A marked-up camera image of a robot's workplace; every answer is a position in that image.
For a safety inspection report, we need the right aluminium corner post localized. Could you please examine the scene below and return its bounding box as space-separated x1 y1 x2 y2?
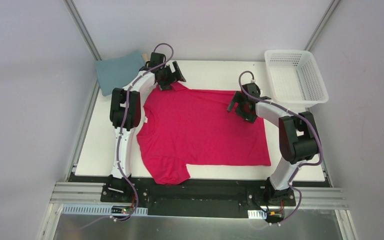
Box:
304 0 342 52

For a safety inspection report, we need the left aluminium corner post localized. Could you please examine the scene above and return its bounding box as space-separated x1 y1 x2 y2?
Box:
63 0 102 61

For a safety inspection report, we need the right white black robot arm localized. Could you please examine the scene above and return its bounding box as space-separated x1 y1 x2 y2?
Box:
227 83 320 205

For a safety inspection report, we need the white plastic basket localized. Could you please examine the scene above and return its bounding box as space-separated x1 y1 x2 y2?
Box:
264 49 329 109

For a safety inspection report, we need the aluminium frame rail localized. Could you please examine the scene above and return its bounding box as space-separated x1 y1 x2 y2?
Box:
49 182 349 210

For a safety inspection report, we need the folded teal t shirt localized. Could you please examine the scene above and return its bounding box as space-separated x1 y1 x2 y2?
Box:
95 50 145 97

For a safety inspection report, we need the right white cable duct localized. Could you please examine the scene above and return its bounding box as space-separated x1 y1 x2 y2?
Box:
247 209 267 220

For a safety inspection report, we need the left white cable duct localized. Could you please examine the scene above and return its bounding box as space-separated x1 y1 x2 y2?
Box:
61 204 148 217

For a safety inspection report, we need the red t shirt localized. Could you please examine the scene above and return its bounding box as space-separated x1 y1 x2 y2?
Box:
137 82 271 185

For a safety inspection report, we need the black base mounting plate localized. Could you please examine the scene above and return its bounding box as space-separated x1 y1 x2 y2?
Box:
67 173 332 220

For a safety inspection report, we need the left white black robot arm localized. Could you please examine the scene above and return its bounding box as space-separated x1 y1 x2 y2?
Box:
105 52 185 203

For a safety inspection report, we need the white cable duct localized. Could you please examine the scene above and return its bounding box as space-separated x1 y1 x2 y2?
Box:
247 209 267 220
61 204 148 217

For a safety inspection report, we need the folded beige t shirt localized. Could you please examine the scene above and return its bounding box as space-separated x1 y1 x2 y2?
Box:
142 53 150 62

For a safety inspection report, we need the aluminium corner post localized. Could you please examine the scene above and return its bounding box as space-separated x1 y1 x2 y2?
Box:
304 0 342 52
63 0 102 61

